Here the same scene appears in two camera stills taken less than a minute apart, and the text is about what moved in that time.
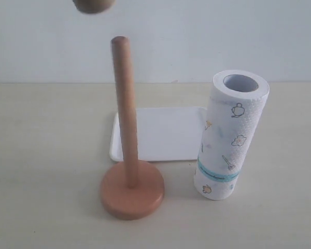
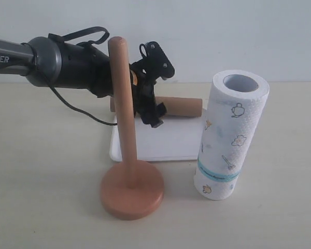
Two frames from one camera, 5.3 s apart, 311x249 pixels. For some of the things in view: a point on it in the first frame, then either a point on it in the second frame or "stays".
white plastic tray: (164, 134) stays
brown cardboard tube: (94, 7) to (176, 106)
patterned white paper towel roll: (235, 108) stays
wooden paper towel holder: (130, 190) stays
